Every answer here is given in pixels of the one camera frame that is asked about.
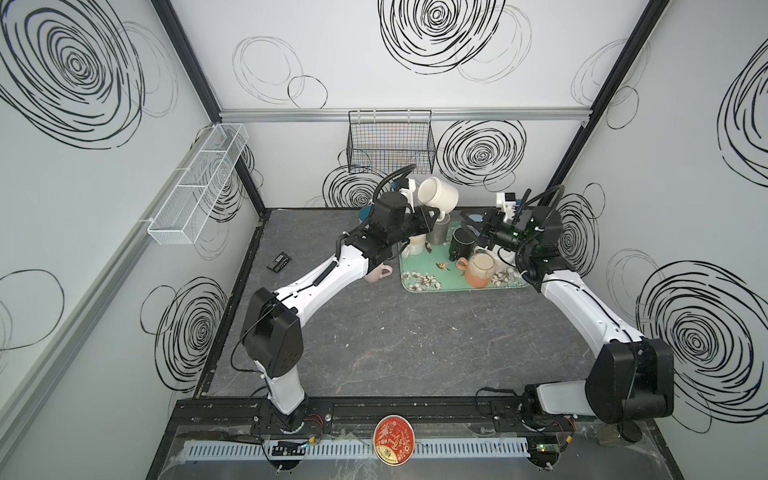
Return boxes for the cream white mug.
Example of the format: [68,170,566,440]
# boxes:
[417,177,459,221]

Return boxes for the pink mug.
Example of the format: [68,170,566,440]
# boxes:
[363,263,393,283]

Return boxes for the green floral tray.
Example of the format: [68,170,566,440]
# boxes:
[399,221,528,293]

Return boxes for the orange peach mug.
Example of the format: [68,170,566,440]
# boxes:
[456,252,496,289]

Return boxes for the white speckled mug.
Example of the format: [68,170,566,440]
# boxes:
[491,246,517,273]

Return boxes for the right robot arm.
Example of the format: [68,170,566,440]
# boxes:
[462,206,674,424]

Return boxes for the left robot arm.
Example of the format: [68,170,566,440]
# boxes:
[239,192,440,419]

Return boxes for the teal and white mug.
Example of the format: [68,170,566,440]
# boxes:
[358,205,373,223]

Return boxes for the beige mug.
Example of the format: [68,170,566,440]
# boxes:
[401,234,426,258]

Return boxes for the grey mug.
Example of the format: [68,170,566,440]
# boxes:
[426,214,451,246]

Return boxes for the small black device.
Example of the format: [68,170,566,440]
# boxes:
[266,252,292,273]

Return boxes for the black lid jar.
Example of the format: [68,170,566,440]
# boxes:
[597,420,643,447]

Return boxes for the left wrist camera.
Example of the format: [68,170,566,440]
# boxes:
[398,177,418,210]

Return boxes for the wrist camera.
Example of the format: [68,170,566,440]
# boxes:
[496,192,518,224]
[398,177,418,210]

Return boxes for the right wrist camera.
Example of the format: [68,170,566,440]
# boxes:
[496,192,518,224]

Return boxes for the black wire basket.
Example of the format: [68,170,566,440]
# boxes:
[345,109,437,174]

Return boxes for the white wire shelf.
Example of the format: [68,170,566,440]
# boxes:
[148,123,249,245]

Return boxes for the white slotted cable duct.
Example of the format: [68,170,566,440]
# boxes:
[179,437,530,462]

